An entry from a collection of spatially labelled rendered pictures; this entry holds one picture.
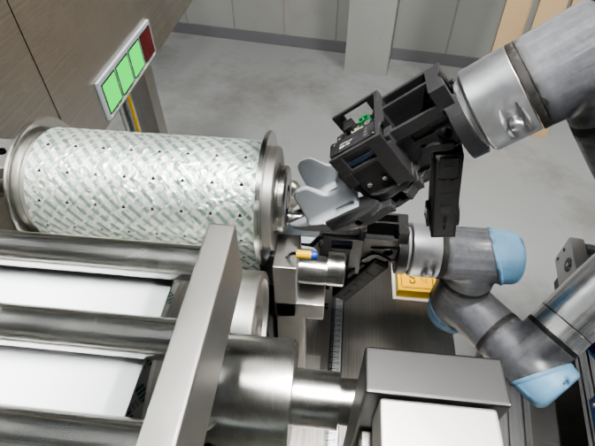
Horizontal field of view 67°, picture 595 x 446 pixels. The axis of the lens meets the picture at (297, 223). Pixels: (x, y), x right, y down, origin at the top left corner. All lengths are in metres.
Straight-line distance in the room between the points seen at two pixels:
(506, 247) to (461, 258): 0.06
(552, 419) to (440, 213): 1.24
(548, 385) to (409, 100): 0.42
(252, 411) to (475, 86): 0.29
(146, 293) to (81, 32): 0.64
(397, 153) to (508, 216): 2.06
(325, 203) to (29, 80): 0.42
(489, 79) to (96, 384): 0.33
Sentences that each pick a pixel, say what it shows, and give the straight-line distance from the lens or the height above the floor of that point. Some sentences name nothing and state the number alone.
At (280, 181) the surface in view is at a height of 1.29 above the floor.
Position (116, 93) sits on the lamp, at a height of 1.18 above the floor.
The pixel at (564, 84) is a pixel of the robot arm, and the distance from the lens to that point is 0.39.
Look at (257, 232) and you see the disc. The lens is 0.43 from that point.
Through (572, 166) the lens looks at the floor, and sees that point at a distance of 2.92.
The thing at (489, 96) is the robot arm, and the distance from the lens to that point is 0.39.
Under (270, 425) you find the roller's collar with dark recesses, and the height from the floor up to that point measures 1.36.
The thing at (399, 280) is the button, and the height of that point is 0.92.
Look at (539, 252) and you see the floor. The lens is 2.34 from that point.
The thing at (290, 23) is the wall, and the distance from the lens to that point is 3.66.
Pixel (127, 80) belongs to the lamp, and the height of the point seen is 1.17.
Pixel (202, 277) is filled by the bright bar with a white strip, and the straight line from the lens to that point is 0.17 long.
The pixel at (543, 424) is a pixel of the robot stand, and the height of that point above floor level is 0.21.
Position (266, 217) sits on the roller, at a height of 1.27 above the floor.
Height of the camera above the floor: 1.59
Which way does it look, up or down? 47 degrees down
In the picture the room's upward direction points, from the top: straight up
